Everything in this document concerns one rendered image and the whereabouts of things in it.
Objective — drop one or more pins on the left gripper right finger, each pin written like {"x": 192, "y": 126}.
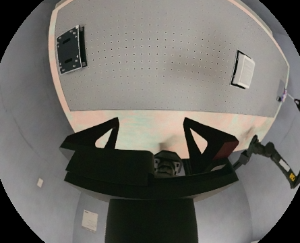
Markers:
{"x": 219, "y": 144}

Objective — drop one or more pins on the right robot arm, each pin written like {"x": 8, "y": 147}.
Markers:
{"x": 269, "y": 151}

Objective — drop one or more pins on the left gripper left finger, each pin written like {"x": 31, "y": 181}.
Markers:
{"x": 89, "y": 136}

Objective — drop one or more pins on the white tube carrier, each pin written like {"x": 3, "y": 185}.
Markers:
{"x": 244, "y": 71}

